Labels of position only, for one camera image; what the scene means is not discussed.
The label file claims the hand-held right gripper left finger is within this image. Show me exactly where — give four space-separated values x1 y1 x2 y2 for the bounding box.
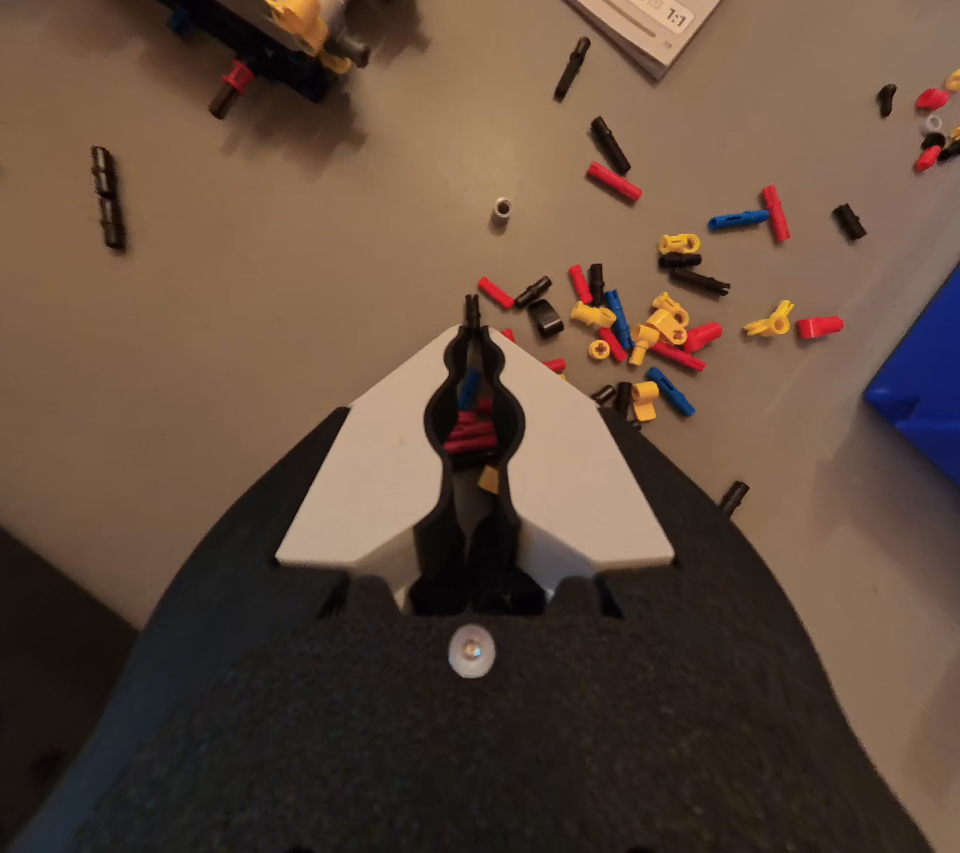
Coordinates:
274 324 481 616

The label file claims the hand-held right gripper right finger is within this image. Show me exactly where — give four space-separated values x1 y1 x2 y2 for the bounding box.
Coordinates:
468 325 676 614

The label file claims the grey desk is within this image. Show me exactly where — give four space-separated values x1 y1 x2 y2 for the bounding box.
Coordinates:
0 0 960 853

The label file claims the large scatter of coloured pins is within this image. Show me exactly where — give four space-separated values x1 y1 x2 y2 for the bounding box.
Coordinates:
442 35 870 518

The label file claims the blue plastic bin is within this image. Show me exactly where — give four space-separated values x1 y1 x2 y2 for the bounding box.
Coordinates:
862 264 960 487

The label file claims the black dimpled armrest pad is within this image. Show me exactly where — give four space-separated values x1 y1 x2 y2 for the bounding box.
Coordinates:
0 526 140 832

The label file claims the black ribbed rod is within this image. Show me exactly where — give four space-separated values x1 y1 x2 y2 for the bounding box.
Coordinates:
88 145 130 253

